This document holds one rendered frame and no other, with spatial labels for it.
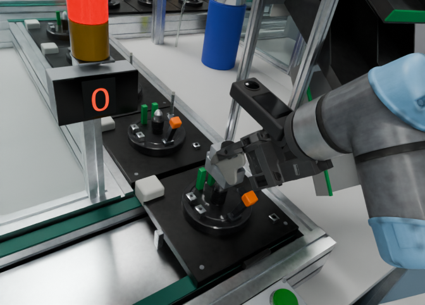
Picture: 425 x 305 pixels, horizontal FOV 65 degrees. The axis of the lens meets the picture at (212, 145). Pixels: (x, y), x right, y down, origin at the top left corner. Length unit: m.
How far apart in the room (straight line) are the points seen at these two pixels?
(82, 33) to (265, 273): 0.48
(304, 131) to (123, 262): 0.41
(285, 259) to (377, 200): 0.34
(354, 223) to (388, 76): 0.64
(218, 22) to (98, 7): 1.02
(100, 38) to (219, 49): 1.03
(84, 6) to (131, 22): 1.27
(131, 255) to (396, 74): 0.52
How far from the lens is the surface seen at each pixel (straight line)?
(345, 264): 0.84
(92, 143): 0.62
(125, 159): 0.77
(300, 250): 0.69
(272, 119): 0.45
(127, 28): 1.74
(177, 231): 0.63
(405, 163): 0.35
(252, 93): 0.49
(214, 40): 1.48
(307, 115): 0.40
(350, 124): 0.37
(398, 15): 0.62
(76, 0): 0.47
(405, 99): 0.34
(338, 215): 0.94
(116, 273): 0.65
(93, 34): 0.48
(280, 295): 0.60
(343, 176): 0.81
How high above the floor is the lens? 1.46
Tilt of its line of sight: 36 degrees down
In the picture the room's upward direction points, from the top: 11 degrees clockwise
